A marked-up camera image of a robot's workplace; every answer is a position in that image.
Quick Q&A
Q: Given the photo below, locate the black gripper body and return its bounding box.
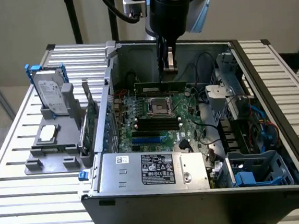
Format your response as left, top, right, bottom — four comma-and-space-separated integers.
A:
147, 0, 194, 43

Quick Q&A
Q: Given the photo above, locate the green RAM stick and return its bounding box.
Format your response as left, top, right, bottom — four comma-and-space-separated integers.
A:
134, 78, 188, 98

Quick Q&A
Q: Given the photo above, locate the black RAM slot bank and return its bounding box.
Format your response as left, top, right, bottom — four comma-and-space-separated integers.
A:
134, 113, 182, 134

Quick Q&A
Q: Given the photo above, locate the blue expansion slot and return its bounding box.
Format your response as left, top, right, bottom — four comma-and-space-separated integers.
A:
131, 135, 162, 147

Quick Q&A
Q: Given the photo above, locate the silver CPU socket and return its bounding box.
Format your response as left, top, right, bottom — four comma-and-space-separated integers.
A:
145, 96, 173, 117

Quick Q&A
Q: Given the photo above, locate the green motherboard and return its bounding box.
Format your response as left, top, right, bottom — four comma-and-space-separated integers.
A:
112, 83, 216, 160

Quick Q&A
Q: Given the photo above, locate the grey metal disk bay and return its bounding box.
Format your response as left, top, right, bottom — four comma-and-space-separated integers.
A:
201, 49, 258, 123

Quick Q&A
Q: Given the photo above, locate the green graphics card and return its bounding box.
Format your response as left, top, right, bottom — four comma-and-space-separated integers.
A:
73, 77, 103, 154

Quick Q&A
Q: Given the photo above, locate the hard drive in blue caddy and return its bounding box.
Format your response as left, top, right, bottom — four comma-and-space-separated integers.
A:
24, 60, 73, 120

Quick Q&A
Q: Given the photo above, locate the grey power supply unit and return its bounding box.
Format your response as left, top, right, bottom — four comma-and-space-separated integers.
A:
95, 145, 212, 199

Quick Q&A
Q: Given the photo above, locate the silver hard disk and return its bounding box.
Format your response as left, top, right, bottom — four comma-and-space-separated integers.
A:
32, 68, 69, 118

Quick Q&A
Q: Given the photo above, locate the grey plastic parts rack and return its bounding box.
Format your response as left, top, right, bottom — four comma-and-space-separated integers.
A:
17, 81, 97, 177

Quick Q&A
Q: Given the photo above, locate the silver CPU chip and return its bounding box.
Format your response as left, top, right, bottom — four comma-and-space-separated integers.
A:
38, 124, 57, 142

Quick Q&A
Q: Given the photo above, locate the blue plastic latch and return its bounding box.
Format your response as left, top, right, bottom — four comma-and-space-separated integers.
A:
77, 169, 90, 182

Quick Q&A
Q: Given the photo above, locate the blue plastic drive caddy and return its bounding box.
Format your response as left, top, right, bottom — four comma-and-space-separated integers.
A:
224, 146, 296, 190

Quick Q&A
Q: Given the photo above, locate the black open PC case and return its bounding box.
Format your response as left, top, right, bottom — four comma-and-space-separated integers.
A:
65, 23, 299, 224

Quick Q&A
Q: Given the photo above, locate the black looped wire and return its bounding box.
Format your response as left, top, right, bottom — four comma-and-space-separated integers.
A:
183, 50, 219, 88

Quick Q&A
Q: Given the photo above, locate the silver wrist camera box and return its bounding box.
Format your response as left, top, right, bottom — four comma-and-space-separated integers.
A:
122, 0, 149, 21

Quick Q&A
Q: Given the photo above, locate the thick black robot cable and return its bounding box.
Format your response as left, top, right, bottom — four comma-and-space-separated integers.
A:
96, 0, 143, 27

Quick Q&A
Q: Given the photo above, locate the black metal post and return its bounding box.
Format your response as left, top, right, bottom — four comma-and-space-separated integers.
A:
106, 0, 121, 42
62, 0, 85, 46

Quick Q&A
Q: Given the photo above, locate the blue disk data wire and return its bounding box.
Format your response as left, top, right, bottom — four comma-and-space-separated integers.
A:
245, 100, 276, 151

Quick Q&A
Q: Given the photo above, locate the red and black wire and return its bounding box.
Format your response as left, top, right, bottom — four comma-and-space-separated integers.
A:
247, 120, 281, 146

